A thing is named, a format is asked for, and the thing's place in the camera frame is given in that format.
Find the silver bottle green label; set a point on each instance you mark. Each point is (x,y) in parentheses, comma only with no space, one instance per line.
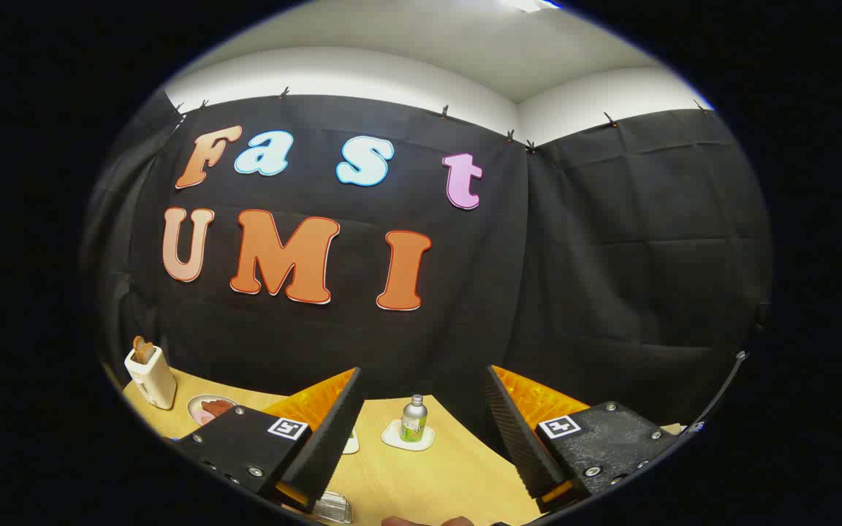
(414,420)

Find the toast slices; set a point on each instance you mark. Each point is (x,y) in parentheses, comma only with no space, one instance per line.
(143,351)

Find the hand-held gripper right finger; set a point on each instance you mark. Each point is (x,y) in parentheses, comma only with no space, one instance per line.
(520,438)

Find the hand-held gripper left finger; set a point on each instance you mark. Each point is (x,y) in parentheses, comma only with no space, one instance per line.
(330,438)

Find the white food plate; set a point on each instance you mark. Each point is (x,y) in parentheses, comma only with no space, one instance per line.
(198,413)

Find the white square coaster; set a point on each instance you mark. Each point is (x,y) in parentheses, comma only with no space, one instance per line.
(392,437)

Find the brown steak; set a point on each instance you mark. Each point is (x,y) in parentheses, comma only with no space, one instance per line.
(216,408)

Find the white divided dish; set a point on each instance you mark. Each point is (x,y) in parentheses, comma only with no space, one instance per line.
(351,444)

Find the white toaster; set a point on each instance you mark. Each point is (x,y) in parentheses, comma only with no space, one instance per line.
(154,380)

